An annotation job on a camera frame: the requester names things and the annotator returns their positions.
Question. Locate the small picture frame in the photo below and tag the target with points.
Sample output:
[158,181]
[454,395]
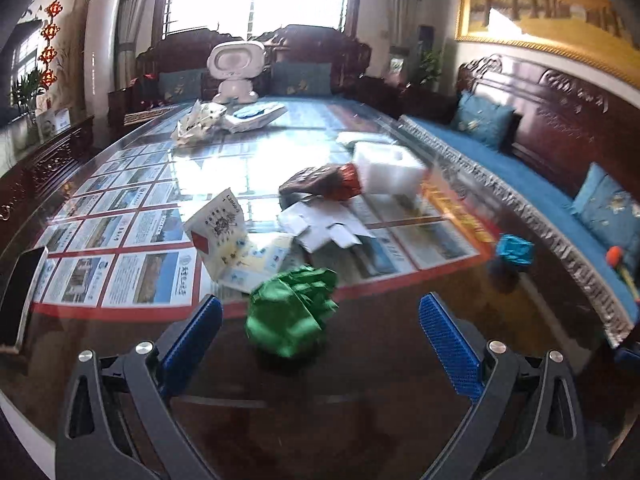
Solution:
[396,65]

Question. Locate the white folded printed card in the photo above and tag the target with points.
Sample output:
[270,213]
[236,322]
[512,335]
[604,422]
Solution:
[220,230]

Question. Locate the blue embroidered cushion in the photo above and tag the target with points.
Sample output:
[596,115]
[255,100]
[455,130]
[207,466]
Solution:
[482,117]
[607,207]

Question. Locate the white flattened cardboard box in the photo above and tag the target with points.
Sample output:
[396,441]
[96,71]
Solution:
[325,227]

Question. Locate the white printed plastic bag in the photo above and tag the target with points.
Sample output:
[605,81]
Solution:
[197,122]

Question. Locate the white robot toy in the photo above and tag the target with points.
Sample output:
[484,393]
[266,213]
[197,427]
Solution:
[235,62]

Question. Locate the white packet with blue flower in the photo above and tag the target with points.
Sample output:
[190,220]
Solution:
[255,116]

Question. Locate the white foam box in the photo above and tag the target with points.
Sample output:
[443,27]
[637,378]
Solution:
[387,167]

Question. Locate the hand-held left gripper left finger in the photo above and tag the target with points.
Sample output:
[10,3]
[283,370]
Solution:
[192,340]

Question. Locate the gold framed tree painting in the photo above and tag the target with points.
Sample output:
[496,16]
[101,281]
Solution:
[545,5]

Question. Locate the black smartphone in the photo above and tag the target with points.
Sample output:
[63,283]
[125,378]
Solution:
[17,300]

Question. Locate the white flat packet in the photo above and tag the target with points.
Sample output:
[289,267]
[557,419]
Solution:
[352,139]

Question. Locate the black tall speaker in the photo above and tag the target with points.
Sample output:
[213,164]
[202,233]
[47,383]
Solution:
[425,37]

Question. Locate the blue crumpled paper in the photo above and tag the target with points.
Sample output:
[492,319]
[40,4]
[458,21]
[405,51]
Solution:
[514,250]

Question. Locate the red knot hanging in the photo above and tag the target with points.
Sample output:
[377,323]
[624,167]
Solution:
[50,35]

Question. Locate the carved wooden sofa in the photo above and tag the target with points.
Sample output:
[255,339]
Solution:
[310,42]

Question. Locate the patterned curtain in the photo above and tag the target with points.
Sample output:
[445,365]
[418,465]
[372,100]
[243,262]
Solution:
[402,0]
[140,15]

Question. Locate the blue printed leaflet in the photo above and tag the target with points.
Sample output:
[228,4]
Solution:
[262,260]

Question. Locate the dark wooden cabinet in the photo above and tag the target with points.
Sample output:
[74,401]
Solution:
[45,155]

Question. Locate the white standing air conditioner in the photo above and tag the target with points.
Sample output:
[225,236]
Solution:
[102,40]

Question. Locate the green potted plant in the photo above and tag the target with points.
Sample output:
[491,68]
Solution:
[431,67]

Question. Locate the bamboo plant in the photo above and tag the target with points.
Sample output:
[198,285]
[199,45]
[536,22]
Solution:
[27,92]

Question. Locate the green paper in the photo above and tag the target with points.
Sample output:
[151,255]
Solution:
[290,310]

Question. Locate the brown crumpled wrapper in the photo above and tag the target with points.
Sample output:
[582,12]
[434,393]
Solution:
[310,182]

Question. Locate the teal embroidered cushion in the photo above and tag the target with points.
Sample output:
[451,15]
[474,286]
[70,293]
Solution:
[181,85]
[302,79]

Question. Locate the long wooden sofa blue seat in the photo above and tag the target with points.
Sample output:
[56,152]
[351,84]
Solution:
[530,175]

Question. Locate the orange toy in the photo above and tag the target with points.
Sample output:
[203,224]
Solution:
[617,260]

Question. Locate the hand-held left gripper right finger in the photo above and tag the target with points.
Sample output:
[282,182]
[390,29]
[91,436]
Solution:
[450,345]

